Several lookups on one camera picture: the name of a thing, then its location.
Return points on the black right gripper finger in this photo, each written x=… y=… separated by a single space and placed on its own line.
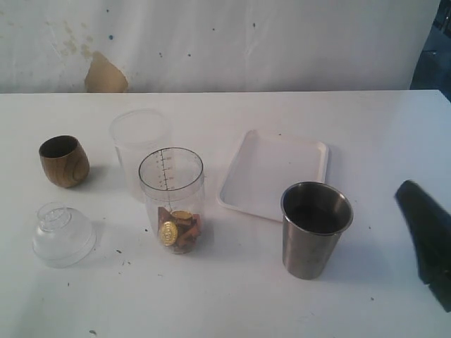
x=429 y=227

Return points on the stainless steel cup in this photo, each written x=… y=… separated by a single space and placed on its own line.
x=314 y=217

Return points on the brown chunks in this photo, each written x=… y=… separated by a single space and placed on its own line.
x=188 y=232

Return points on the brown wooden cup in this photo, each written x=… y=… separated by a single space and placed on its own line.
x=64 y=161

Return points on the clear plastic shaker tumbler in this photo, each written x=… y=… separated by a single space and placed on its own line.
x=172 y=178

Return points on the clear shaker lid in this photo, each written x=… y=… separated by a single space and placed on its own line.
x=63 y=235

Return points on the white rectangular tray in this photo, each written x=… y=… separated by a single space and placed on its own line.
x=264 y=166

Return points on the translucent plastic container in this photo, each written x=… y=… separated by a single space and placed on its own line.
x=135 y=135

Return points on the white backdrop cloth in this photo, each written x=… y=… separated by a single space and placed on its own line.
x=211 y=46

